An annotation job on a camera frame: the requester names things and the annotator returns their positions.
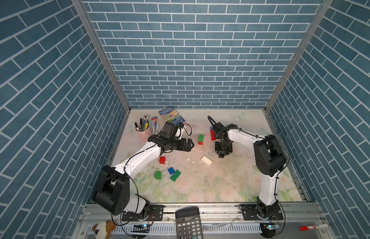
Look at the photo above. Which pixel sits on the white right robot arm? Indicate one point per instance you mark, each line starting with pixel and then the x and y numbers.
pixel 269 158

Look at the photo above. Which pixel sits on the HB pencil box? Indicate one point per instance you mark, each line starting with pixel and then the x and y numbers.
pixel 155 127

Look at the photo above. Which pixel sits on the aluminium corner post left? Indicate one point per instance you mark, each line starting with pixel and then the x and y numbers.
pixel 85 19

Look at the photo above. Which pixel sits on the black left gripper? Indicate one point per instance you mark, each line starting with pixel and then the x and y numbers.
pixel 187 147

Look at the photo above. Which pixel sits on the black calculator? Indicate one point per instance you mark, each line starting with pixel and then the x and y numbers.
pixel 188 223

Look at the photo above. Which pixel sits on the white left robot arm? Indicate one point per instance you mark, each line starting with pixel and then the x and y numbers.
pixel 112 187

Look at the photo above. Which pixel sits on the green square lego brick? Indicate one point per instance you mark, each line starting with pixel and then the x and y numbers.
pixel 158 175

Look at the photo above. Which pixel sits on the plush toy dog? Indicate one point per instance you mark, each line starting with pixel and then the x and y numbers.
pixel 104 229

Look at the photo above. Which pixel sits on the green long lego brick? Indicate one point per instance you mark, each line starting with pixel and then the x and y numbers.
pixel 175 175

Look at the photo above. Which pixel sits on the blue small lego brick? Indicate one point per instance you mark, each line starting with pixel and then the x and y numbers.
pixel 171 171

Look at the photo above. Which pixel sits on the blue Treehouse paperback book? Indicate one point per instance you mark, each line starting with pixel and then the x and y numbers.
pixel 171 115

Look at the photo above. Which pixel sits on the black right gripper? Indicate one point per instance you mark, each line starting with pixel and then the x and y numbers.
pixel 228 151

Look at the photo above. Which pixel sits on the red base lego brick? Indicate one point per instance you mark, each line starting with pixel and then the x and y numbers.
pixel 212 134

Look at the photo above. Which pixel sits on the bundle of pencils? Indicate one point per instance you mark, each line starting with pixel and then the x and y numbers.
pixel 144 123

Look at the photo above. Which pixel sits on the red white marker pen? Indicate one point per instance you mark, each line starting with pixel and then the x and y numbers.
pixel 314 227

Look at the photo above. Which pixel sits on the aluminium corner post right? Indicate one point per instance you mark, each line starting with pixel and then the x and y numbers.
pixel 311 29

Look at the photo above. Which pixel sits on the aluminium corner post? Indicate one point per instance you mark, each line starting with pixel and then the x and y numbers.
pixel 311 29
pixel 85 19

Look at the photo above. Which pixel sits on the pink metal pencil bucket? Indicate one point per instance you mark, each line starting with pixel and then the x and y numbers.
pixel 143 134

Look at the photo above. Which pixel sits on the white flat lego plate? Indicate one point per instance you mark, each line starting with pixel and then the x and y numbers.
pixel 206 160

